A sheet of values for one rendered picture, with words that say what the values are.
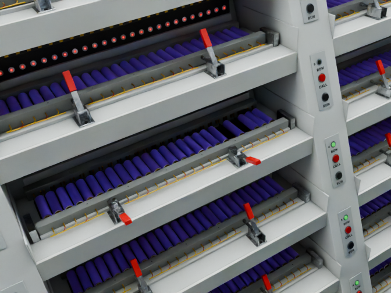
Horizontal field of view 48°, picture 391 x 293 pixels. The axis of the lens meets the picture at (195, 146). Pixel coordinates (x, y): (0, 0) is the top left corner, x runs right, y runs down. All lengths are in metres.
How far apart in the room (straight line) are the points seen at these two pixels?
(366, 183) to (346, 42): 0.35
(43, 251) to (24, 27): 0.37
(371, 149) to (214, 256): 0.52
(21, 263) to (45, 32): 0.37
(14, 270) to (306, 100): 0.64
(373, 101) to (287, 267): 0.45
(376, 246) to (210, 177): 0.55
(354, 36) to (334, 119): 0.18
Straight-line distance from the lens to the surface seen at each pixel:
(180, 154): 0.90
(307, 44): 0.94
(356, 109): 1.08
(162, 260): 0.94
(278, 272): 1.12
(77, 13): 0.74
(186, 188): 0.85
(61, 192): 0.88
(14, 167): 0.75
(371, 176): 1.17
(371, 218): 1.28
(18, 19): 0.73
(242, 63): 0.88
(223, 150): 0.90
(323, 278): 1.15
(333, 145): 1.01
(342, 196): 1.07
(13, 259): 0.79
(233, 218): 1.00
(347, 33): 1.02
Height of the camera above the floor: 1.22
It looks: 18 degrees down
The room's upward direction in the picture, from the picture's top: 16 degrees counter-clockwise
